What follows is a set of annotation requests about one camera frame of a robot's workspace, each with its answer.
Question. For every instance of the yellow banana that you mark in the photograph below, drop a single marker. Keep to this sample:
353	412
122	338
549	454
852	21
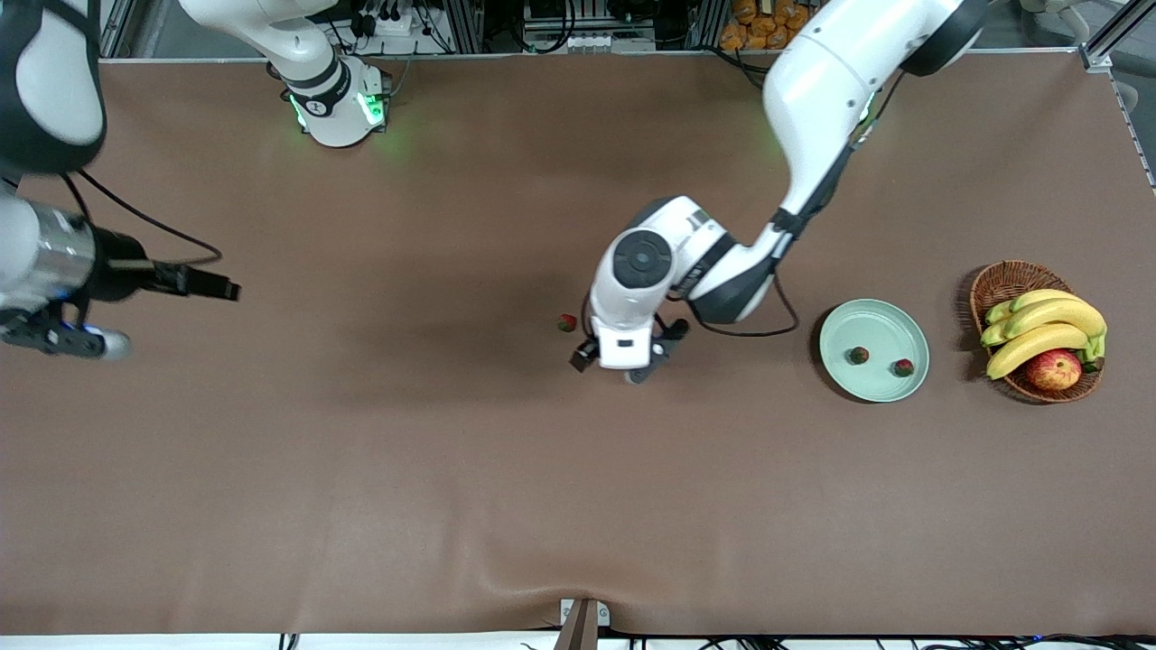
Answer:
1061	314
1039	296
1034	348

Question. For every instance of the pale green round plate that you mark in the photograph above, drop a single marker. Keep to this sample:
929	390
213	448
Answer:
890	325

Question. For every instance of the metal table clamp bracket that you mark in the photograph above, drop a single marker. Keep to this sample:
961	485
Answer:
578	627

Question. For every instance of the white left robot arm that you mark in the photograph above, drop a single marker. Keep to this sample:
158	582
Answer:
822	90

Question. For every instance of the brown wicker basket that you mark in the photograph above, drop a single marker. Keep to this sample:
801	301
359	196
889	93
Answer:
1011	282

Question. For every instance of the bag of orange bread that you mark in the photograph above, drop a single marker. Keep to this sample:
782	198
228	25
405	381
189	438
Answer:
754	27

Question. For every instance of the large table cover sheet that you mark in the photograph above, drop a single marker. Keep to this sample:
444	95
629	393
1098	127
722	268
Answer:
578	506

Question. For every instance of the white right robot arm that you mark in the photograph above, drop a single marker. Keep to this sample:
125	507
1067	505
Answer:
330	108

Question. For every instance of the white power strip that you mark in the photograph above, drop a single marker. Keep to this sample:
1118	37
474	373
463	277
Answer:
397	25

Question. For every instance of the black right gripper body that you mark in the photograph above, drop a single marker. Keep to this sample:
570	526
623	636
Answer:
119	263

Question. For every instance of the small greenish banana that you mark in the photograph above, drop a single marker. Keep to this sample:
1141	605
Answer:
997	313
992	334

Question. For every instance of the white connector block row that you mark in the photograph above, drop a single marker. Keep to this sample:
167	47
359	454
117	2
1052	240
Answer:
587	42

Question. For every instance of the aluminium frame strut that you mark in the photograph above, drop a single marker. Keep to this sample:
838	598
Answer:
1100	54

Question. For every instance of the red yellow apple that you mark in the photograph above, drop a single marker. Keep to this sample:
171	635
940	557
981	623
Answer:
1053	370

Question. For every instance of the red strawberry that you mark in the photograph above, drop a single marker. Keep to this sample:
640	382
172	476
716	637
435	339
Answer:
859	355
903	367
566	322

